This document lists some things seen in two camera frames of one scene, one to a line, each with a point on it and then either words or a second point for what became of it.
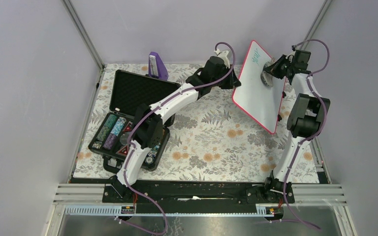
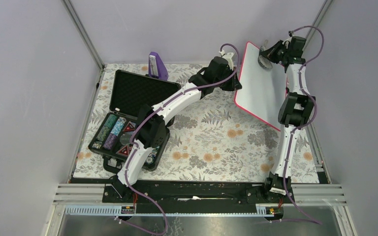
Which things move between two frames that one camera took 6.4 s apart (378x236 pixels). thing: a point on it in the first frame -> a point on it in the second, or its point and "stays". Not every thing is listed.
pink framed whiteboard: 261,103 stays
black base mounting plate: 196,191 stays
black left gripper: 233,81 stays
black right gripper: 272,69 -> 268,53
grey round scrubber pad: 266,76 -> 263,61
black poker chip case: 130,89 stays
